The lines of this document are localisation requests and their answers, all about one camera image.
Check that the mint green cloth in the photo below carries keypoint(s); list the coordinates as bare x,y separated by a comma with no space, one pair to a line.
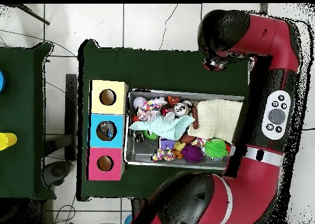
167,128

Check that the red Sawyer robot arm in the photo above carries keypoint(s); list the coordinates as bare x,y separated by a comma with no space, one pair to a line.
258,184

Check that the wooden box with three holes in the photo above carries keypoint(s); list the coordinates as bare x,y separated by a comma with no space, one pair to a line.
108,108

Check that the shallow mesh bin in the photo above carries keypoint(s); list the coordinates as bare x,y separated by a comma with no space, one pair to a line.
142,157

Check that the cream knitted cloth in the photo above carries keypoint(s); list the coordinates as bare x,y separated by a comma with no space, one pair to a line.
219,118

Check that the orange tiger-striped ball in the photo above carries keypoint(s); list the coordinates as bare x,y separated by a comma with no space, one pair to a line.
174,99

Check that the brown toy hot dog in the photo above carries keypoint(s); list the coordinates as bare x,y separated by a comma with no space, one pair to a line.
195,119

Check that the crushed red cola can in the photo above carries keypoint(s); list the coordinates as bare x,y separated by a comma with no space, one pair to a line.
167,112

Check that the crumpled colourful dotted paper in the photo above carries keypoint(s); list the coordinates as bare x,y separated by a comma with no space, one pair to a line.
149,108

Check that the green spiky puffer toy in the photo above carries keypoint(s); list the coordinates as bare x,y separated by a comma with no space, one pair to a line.
216,148

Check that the white baseball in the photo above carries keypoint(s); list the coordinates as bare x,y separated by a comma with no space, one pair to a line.
139,101

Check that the purple spiky toy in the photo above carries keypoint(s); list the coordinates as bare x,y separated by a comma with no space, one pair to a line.
192,153

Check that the yellow rubber duck toy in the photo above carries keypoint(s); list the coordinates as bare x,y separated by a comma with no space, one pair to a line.
178,149

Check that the blue toy block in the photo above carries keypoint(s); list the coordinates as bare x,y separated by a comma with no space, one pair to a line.
167,143

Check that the small bright green toy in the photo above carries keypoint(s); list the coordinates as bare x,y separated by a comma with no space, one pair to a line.
150,135

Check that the small orange ball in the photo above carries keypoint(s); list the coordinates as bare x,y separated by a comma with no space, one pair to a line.
134,118

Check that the crushed black can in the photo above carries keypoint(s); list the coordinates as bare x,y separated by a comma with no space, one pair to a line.
138,136

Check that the dark rod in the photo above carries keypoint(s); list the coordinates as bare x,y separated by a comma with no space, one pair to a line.
32,13

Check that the grey round base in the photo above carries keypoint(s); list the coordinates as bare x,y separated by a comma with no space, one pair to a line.
57,172

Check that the dark green side table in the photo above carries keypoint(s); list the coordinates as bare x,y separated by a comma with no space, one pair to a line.
17,110

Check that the blue disc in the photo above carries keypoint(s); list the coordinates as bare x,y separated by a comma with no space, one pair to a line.
2,81

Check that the yellow cylinder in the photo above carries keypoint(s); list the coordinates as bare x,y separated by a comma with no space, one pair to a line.
7,140

